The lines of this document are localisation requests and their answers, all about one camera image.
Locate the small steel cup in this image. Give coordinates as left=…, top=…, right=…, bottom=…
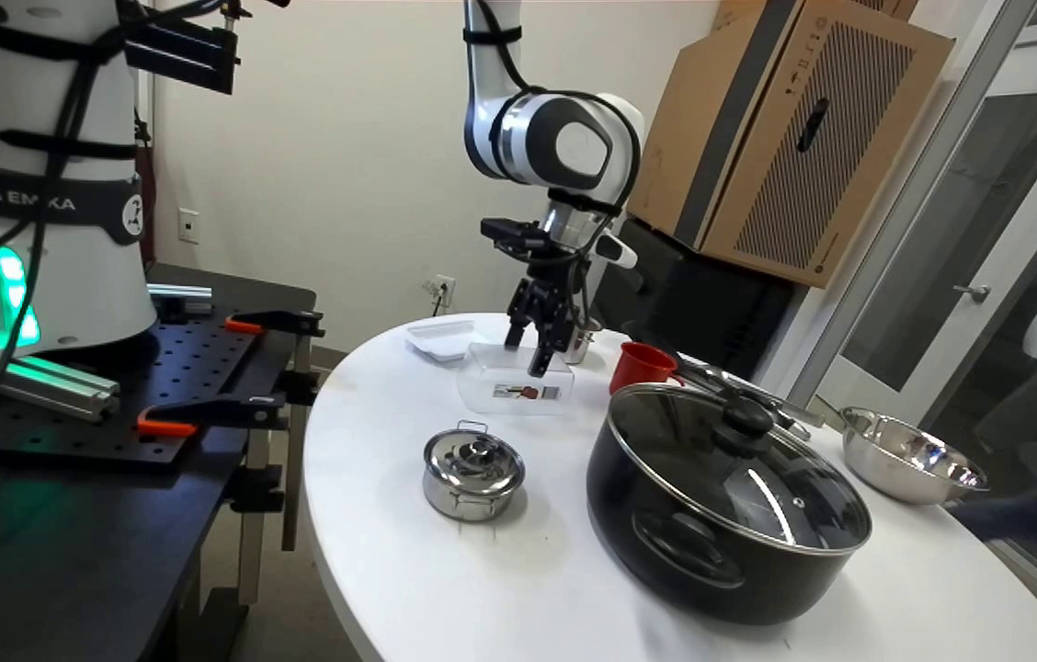
left=568, top=314, right=605, bottom=364

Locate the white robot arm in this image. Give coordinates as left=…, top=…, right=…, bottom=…
left=465, top=0, right=639, bottom=374

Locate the glass pot lid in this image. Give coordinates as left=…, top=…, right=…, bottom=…
left=596, top=384, right=872, bottom=560

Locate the black cabinet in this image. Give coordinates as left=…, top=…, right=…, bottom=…
left=593, top=221, right=797, bottom=380

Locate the small steel pot with lid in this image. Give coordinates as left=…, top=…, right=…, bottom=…
left=423, top=424, right=528, bottom=521

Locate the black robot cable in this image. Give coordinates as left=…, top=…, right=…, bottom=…
left=0, top=0, right=119, bottom=489

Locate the black camera on mount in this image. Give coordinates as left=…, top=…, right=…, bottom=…
left=119, top=0, right=242, bottom=92

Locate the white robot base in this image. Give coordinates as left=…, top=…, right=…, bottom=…
left=0, top=0, right=156, bottom=353

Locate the large black pot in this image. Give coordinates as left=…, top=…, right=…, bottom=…
left=589, top=449, right=854, bottom=627

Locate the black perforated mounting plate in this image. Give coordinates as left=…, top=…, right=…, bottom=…
left=0, top=321, right=286, bottom=467

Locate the dark workbench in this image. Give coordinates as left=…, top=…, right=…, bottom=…
left=0, top=265, right=316, bottom=662

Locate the wall power outlet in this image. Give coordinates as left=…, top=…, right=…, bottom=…
left=432, top=277, right=455, bottom=318

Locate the orange handled clamp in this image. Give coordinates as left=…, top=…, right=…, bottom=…
left=138, top=396, right=285, bottom=442
left=224, top=309, right=323, bottom=339

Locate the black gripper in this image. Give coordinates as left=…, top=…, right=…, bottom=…
left=482, top=218, right=637, bottom=374

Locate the cardboard box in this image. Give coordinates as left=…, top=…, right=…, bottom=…
left=631, top=0, right=952, bottom=288

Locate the door handle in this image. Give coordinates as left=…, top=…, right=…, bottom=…
left=952, top=285, right=988, bottom=305

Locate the orange handled clamp rear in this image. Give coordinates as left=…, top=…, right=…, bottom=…
left=224, top=309, right=323, bottom=339

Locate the steel pan with handle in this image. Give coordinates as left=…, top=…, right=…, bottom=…
left=839, top=406, right=988, bottom=505

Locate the aluminium rail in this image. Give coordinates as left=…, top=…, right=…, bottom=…
left=0, top=357, right=122, bottom=424

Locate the white plastic tray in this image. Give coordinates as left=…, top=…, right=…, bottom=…
left=405, top=321, right=479, bottom=364

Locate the orange handled clamp front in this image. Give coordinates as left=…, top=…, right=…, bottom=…
left=138, top=396, right=285, bottom=442

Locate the red cup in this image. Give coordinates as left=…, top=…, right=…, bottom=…
left=612, top=342, right=676, bottom=393

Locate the white wall switch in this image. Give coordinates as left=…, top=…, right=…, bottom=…
left=176, top=206, right=200, bottom=248

